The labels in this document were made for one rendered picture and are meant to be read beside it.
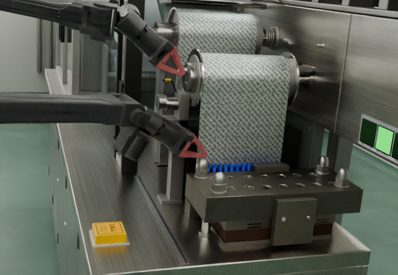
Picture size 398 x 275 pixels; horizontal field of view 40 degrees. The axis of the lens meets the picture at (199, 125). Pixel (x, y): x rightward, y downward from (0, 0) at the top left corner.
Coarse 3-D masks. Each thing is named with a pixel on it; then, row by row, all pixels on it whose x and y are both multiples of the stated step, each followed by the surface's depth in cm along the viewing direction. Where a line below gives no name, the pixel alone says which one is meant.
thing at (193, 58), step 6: (192, 60) 139; (288, 60) 143; (198, 66) 134; (288, 66) 142; (198, 72) 134; (198, 78) 134; (198, 84) 134; (198, 90) 135; (192, 96) 139; (288, 96) 144
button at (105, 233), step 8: (96, 224) 127; (104, 224) 127; (112, 224) 128; (120, 224) 128; (96, 232) 123; (104, 232) 123; (112, 232) 124; (120, 232) 124; (96, 240) 122; (104, 240) 122; (112, 240) 123; (120, 240) 123
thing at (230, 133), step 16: (208, 112) 136; (224, 112) 137; (240, 112) 139; (256, 112) 140; (272, 112) 141; (208, 128) 137; (224, 128) 138; (240, 128) 140; (256, 128) 141; (272, 128) 143; (208, 144) 138; (224, 144) 140; (240, 144) 141; (256, 144) 142; (272, 144) 144; (208, 160) 139; (224, 160) 141; (240, 160) 142; (256, 160) 144; (272, 160) 145
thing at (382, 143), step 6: (378, 132) 119; (384, 132) 117; (390, 132) 115; (378, 138) 119; (384, 138) 117; (390, 138) 115; (378, 144) 119; (384, 144) 117; (390, 144) 115; (384, 150) 117
